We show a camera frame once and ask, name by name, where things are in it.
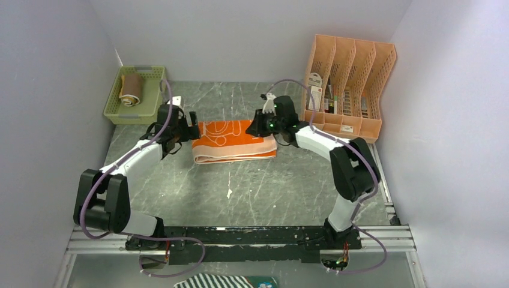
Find orange and cream towel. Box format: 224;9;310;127
192;120;277;164

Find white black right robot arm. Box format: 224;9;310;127
245;93;380;248

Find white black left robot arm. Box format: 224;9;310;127
73;104;200;251

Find white red stationery box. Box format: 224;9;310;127
307;85;322;112

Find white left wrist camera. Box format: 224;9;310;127
166;96;184;109

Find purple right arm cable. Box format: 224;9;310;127
265;79;388;276

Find yellow brown bear towel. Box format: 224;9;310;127
118;73;144;107

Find teal patterned cloth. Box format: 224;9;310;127
245;276;279;288

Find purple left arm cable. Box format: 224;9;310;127
79;79;206;278

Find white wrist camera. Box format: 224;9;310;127
261;92;276;115
166;96;184;109

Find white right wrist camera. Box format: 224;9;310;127
261;92;276;115

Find white hanging card package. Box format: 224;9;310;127
307;73;323;87

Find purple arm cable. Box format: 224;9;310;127
265;79;388;276
79;79;206;278

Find pink plastic file organizer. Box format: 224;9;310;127
301;34;397;143

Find black white striped cloth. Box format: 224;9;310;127
173;273;253;288

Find green perforated plastic basket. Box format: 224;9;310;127
103;65;168;125

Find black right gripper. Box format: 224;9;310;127
246;109;285;138

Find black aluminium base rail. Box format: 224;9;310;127
66;226;417;265

